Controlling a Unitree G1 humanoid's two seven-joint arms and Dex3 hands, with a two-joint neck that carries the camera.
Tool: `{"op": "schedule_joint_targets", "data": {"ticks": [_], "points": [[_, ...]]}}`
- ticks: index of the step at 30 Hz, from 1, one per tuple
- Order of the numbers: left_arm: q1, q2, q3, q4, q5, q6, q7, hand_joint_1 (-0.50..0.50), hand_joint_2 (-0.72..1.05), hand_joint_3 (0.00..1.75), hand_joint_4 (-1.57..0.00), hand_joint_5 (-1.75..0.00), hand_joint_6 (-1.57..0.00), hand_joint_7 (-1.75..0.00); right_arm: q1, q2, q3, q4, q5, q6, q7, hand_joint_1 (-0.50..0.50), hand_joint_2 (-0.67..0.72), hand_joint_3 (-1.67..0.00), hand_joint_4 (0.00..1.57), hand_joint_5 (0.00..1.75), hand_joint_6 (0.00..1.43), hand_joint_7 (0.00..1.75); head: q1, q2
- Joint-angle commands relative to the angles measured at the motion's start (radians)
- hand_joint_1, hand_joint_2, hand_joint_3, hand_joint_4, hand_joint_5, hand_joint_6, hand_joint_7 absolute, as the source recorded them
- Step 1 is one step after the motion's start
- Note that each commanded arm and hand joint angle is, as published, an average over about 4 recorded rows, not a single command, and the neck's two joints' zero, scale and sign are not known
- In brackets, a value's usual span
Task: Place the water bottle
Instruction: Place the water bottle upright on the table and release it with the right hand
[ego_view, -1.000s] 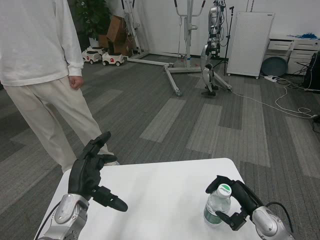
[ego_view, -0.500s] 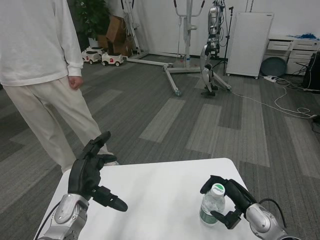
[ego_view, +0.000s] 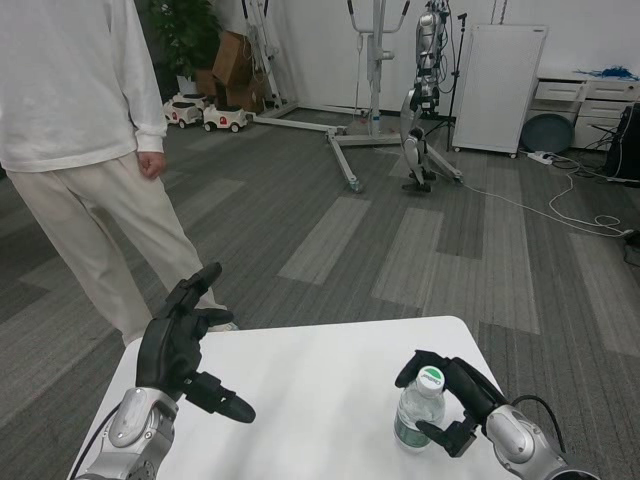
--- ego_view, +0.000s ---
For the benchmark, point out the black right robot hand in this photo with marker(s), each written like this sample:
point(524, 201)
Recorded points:
point(470, 385)

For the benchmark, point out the person left hand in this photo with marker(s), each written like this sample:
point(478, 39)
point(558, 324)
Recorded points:
point(151, 164)

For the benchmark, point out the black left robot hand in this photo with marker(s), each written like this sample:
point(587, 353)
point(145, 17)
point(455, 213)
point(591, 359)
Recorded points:
point(167, 347)

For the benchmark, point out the clear water bottle green label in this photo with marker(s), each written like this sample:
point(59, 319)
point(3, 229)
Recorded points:
point(419, 415)

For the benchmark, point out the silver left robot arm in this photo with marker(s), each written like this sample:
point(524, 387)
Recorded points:
point(130, 427)

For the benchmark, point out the white toy car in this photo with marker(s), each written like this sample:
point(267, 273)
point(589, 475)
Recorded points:
point(183, 114)
point(224, 120)

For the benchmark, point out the person in white clothes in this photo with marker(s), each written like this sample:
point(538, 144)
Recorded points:
point(75, 100)

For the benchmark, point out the low brown cardboard box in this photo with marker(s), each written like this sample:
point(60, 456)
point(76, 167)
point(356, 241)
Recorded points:
point(244, 96)

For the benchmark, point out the green potted plant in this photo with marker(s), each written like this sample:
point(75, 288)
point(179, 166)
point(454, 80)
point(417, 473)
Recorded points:
point(182, 35)

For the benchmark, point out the tall brown cardboard box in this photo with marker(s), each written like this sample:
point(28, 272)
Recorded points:
point(231, 54)

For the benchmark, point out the white narrow lift stand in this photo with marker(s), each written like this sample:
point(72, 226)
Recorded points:
point(269, 65)

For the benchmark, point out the black object on floor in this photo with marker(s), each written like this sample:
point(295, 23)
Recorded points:
point(634, 252)

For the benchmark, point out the white power strip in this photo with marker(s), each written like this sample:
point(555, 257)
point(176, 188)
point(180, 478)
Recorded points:
point(540, 157)

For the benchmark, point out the white wide lift stand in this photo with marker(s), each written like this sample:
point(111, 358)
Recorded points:
point(377, 60)

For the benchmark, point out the blue round disc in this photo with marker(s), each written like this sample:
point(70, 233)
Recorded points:
point(546, 134)

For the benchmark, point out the black equipment case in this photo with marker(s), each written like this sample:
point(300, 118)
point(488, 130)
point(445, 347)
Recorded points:
point(625, 145)

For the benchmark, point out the white tall cabinet on wheels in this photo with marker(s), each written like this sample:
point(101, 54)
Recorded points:
point(497, 87)

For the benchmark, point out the silver hanging humanoid robot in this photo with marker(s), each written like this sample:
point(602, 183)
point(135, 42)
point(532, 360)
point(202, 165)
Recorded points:
point(426, 35)

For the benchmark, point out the white small drawer unit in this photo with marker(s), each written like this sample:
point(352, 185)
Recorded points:
point(557, 91)

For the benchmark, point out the white large drawer unit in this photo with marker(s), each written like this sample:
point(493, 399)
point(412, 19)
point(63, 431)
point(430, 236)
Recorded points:
point(602, 107)

